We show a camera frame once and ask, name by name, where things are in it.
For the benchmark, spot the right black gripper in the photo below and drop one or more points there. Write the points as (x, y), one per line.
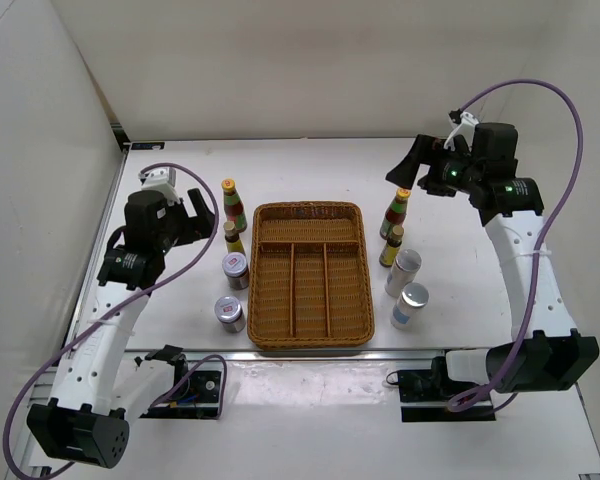
(422, 153)

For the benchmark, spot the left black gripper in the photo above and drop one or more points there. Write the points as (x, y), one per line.
(204, 216)

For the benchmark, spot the small yellow-label bottle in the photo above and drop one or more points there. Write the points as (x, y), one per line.
(392, 246)
(232, 238)

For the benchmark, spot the tall chili sauce bottle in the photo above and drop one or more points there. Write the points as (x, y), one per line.
(396, 212)
(233, 206)

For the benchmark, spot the dark glass jar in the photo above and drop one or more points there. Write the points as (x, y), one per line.
(235, 268)
(229, 312)

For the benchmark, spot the white silver-lid canister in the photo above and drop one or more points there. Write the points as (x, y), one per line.
(404, 269)
(413, 298)

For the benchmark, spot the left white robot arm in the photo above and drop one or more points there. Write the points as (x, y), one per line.
(88, 416)

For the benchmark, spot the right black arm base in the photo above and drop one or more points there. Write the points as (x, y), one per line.
(423, 401)

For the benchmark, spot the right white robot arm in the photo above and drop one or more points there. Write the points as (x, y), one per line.
(547, 352)

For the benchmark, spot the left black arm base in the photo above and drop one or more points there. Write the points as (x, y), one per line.
(199, 391)

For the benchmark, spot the left black corner label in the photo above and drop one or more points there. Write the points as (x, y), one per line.
(147, 146)

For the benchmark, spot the brown wicker divided basket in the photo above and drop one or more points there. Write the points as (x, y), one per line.
(309, 277)

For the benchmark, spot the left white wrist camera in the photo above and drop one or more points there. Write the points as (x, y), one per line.
(163, 180)

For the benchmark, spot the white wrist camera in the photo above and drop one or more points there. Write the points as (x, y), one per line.
(463, 124)
(163, 180)

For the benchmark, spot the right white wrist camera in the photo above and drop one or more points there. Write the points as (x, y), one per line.
(463, 124)

